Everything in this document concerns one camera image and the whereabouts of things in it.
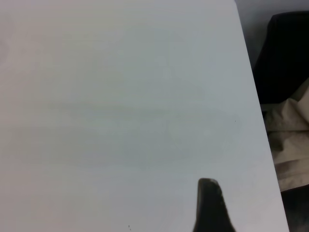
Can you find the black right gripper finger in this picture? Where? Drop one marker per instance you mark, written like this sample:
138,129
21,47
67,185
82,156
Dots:
212,210

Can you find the black fabric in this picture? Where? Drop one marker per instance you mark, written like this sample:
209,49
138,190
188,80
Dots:
282,60

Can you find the beige fabric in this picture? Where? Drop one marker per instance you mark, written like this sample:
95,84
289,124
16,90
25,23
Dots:
289,135

